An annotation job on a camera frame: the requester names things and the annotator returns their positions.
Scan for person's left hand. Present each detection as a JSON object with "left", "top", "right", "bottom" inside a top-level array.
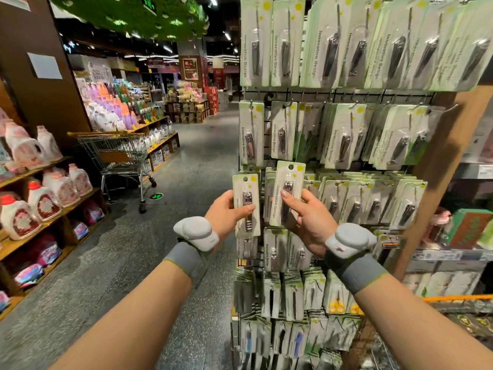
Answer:
[{"left": 204, "top": 189, "right": 255, "bottom": 244}]

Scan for person's right hand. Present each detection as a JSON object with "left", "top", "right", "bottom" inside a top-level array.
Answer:
[{"left": 279, "top": 189, "right": 340, "bottom": 259}]

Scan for orange wire shopping cart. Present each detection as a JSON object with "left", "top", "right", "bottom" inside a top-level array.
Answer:
[{"left": 370, "top": 292, "right": 493, "bottom": 370}]

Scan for person's left forearm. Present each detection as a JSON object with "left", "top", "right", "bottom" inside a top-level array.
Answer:
[{"left": 50, "top": 262, "right": 194, "bottom": 370}]

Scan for wooden laundry shelf unit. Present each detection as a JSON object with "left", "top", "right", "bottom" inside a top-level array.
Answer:
[{"left": 127, "top": 115, "right": 182, "bottom": 174}]

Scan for empty silver shopping cart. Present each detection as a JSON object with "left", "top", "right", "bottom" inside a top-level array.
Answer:
[{"left": 68, "top": 128, "right": 159, "bottom": 214}]

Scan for grey kitchenware shelf unit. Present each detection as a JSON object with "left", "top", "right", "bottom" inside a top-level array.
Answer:
[{"left": 401, "top": 96, "right": 493, "bottom": 305}]

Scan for wooden detergent shelf unit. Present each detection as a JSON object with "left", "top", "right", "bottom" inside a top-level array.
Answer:
[{"left": 0, "top": 154, "right": 105, "bottom": 321}]

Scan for grey wrist tracker band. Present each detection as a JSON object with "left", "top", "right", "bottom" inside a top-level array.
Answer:
[
  {"left": 164, "top": 216, "right": 221, "bottom": 288},
  {"left": 324, "top": 223, "right": 388, "bottom": 295}
]

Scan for distant goods display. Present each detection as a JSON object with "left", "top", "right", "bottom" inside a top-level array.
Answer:
[{"left": 165, "top": 53, "right": 220, "bottom": 124}]

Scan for row of pastel laundry bottles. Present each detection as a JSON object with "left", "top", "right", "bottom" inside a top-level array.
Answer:
[{"left": 77, "top": 77, "right": 166, "bottom": 134}]

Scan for teal orange box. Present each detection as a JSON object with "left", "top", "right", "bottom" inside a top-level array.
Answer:
[{"left": 443, "top": 209, "right": 493, "bottom": 250}]

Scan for green hanging ceiling decor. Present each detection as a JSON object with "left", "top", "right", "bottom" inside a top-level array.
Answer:
[{"left": 69, "top": 0, "right": 211, "bottom": 42}]

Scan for wooden pillar panel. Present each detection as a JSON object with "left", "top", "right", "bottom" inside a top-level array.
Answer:
[{"left": 0, "top": 0, "right": 92, "bottom": 151}]

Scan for wooden post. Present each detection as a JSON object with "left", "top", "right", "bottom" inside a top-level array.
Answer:
[{"left": 343, "top": 84, "right": 493, "bottom": 370}]

